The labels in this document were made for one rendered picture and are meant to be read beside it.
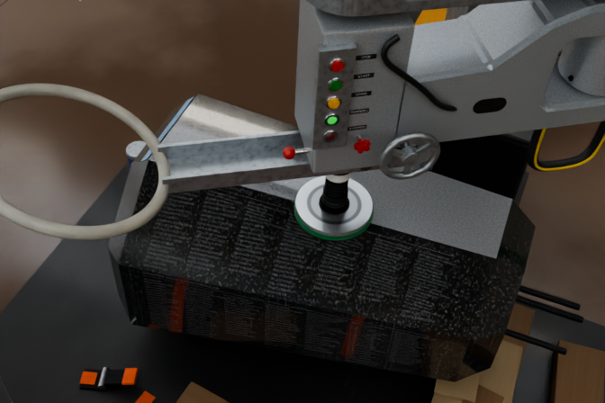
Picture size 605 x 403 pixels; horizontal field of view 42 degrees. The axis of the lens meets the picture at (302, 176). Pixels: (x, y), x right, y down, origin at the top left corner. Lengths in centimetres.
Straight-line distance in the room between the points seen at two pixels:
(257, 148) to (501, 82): 62
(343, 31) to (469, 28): 41
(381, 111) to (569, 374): 143
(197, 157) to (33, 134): 180
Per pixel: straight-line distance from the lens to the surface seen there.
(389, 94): 176
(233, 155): 199
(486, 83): 186
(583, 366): 295
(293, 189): 226
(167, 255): 234
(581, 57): 203
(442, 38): 189
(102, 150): 356
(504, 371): 271
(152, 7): 437
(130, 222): 177
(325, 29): 162
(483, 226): 225
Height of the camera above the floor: 247
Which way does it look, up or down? 47 degrees down
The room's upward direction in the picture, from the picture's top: 4 degrees clockwise
